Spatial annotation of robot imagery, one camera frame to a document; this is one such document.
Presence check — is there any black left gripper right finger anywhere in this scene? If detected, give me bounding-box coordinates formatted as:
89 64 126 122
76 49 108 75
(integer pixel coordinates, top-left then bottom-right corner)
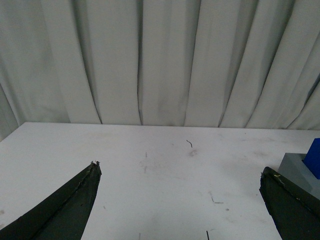
259 166 320 240

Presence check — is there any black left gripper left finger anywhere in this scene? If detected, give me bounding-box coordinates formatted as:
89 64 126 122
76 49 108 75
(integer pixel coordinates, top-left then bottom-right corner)
0 162 102 240

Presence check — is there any blue part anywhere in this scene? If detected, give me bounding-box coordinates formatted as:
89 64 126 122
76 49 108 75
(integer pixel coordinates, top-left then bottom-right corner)
303 138 320 180

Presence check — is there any gray base block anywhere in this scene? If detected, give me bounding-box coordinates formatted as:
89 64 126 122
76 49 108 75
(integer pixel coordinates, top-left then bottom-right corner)
277 153 320 199

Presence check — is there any white pleated curtain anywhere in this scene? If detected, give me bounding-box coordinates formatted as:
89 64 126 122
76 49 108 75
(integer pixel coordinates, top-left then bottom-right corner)
0 0 320 139

